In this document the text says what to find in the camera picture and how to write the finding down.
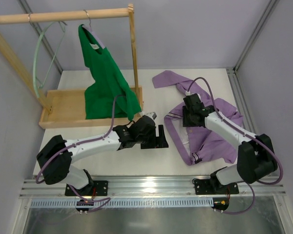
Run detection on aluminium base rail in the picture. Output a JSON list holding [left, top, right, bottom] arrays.
[[19, 174, 288, 199]]

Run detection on green t-shirt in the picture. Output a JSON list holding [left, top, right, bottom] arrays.
[[78, 24, 142, 120]]

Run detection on aluminium frame post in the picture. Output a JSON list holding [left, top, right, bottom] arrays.
[[226, 0, 279, 133], [19, 0, 63, 75]]

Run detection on purple trousers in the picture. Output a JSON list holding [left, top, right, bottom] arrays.
[[152, 70, 237, 166]]

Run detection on slotted cable duct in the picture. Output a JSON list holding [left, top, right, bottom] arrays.
[[30, 197, 214, 209]]

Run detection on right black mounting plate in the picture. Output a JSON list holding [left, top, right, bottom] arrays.
[[192, 178, 239, 195]]

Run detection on black mounting plate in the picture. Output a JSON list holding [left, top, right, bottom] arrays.
[[75, 180, 108, 196], [192, 178, 239, 195]]

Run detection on aluminium frame post left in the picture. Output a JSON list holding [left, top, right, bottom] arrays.
[[19, 0, 63, 75]]

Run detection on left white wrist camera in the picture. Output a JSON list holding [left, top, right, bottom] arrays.
[[140, 111, 157, 120]]

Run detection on mint green clothes hanger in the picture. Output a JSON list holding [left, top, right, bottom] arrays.
[[28, 12, 67, 98]]

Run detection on aluminium frame post right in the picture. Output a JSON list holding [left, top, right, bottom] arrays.
[[226, 0, 279, 133]]

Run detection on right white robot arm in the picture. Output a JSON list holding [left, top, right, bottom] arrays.
[[183, 92, 278, 193]]

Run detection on purple clothes hanger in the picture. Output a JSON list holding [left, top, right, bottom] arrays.
[[83, 10, 105, 49]]

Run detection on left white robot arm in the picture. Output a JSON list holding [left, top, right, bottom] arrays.
[[36, 115, 168, 196]]

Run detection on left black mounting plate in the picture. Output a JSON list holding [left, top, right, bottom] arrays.
[[75, 180, 108, 196]]

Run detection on wooden clothes rack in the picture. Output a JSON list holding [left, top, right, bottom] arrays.
[[0, 3, 143, 129]]

